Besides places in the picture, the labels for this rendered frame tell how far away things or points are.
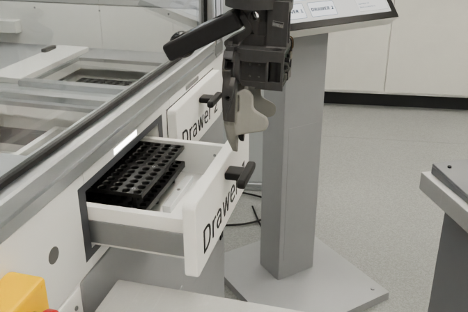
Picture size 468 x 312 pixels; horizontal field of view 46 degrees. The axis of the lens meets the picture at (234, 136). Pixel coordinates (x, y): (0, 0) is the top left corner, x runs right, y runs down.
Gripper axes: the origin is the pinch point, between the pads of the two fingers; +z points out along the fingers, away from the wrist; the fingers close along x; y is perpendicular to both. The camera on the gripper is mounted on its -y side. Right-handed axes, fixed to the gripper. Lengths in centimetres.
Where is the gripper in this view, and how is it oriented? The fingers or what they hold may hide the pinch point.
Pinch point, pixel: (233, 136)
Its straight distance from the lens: 78.4
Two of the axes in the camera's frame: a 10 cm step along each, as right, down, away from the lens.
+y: 9.7, 1.2, -2.2
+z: -0.2, 9.2, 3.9
